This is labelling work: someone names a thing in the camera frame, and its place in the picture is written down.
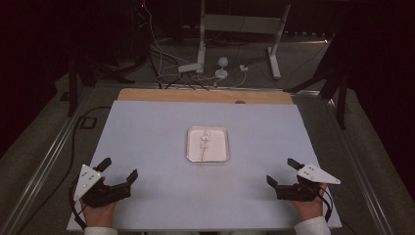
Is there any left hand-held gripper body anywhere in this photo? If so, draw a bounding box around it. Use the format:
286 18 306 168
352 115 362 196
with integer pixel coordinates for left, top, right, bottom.
72 164 133 210

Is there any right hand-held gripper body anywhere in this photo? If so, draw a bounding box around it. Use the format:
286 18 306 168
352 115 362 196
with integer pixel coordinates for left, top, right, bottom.
275 162 342 202

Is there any square metal tray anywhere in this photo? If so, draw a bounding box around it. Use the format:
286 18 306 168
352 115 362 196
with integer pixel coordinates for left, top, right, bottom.
186 125 230 164

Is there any person's right hand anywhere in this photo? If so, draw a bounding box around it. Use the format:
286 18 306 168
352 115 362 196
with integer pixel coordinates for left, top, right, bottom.
291 183 329 222

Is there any person's left hand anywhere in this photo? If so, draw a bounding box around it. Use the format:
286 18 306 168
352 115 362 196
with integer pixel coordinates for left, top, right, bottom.
80 201 118 229

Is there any pale blue table mat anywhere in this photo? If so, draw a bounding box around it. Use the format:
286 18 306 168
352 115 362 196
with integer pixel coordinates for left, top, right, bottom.
67 99 343 232

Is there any black angled stand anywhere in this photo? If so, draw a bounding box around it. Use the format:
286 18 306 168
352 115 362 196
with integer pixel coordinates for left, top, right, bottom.
282 32 348 130

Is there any black tripod stand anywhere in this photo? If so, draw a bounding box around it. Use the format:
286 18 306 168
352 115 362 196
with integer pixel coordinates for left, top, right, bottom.
66 51 137 118

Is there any dark curtain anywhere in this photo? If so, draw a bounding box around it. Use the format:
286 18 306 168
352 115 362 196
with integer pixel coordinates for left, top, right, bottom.
339 0 415 200
0 0 71 160

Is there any white power strip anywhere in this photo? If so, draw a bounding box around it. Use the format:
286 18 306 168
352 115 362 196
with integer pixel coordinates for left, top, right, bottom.
177 63 204 74

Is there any white metal stand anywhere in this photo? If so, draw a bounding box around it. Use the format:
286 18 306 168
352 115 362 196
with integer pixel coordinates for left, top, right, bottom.
196 0 292 80

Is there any left hand-held gripper black cable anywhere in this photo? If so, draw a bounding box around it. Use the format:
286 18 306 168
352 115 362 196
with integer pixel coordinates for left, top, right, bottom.
68 176 88 230

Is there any hand-held gripper black cable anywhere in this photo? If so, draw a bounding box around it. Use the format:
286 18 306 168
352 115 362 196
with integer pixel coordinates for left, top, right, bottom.
68 176 88 230
320 186 334 223

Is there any right hand-held gripper black cable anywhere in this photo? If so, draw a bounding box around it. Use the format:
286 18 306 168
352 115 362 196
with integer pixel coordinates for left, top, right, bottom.
320 186 334 223

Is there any black floor cable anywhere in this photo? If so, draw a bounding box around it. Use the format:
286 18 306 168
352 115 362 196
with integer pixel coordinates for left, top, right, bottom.
18 105 113 235

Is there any black square floor frame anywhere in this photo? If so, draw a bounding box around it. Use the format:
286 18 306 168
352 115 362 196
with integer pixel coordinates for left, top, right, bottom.
78 116 98 130

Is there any metal floor rail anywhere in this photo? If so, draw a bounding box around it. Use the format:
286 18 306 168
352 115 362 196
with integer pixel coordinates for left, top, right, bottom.
324 97 394 235
0 85 96 235

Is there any bundle of black cables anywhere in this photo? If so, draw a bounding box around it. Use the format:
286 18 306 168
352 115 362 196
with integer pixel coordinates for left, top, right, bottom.
147 48 210 91

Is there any white round desk camera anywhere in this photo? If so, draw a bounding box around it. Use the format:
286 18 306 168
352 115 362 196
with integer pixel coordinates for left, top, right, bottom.
214 56 230 80

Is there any long white cable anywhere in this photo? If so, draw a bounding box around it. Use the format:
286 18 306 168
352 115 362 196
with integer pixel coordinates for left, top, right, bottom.
141 0 197 82

